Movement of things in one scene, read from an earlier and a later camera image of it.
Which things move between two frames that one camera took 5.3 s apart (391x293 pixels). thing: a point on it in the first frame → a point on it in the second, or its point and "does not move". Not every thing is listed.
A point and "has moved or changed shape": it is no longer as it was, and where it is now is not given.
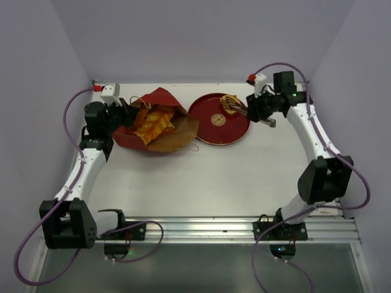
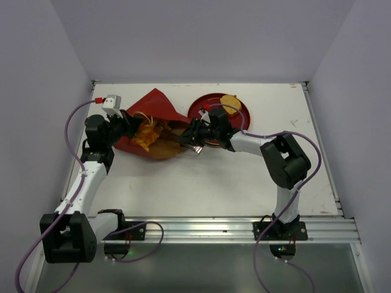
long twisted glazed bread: [156, 123] has moved or changed shape
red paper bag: [162, 124] has moved or changed shape
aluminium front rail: [228, 229] does not move
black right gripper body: [255, 108] → [195, 133]
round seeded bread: [230, 103] does not move
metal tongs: [244, 109] → [197, 149]
